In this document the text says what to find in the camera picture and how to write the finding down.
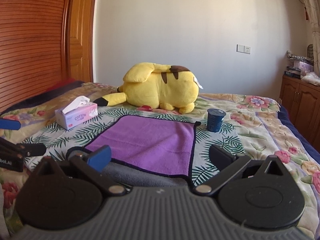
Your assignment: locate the floral curtain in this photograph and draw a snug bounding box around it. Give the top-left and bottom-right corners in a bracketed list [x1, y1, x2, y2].
[303, 0, 319, 76]

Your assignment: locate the clutter pile on cabinet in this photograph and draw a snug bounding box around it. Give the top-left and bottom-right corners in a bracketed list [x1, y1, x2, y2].
[284, 44, 319, 86]

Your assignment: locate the red and navy pillow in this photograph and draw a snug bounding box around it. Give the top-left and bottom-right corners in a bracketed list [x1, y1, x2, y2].
[1, 78, 85, 114]

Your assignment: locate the floral bed blanket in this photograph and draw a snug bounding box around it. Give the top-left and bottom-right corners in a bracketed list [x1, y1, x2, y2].
[1, 83, 319, 239]

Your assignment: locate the wooden side cabinet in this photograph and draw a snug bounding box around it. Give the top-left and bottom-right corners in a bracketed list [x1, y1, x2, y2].
[279, 75, 319, 151]

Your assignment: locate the wooden panel door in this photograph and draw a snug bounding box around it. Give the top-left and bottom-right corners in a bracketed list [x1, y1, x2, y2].
[67, 0, 95, 82]

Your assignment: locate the pink tissue box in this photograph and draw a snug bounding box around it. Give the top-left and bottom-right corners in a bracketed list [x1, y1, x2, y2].
[55, 96, 98, 131]

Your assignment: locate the palm leaf print cloth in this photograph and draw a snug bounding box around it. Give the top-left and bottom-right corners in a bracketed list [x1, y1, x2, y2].
[26, 107, 245, 185]

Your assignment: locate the yellow Pikachu plush toy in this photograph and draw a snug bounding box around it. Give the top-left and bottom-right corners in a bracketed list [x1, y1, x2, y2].
[94, 62, 203, 114]

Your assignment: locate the wooden slatted wardrobe door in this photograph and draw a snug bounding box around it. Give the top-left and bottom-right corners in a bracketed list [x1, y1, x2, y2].
[1, 0, 70, 110]

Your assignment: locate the purple and grey towel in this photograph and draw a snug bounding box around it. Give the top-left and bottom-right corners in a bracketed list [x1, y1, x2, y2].
[85, 115, 200, 181]

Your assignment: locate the white wall switch socket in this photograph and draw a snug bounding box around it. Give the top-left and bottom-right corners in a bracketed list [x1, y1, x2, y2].
[236, 44, 251, 54]

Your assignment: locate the dark blue cup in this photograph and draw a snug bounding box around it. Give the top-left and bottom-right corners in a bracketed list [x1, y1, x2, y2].
[207, 108, 226, 132]

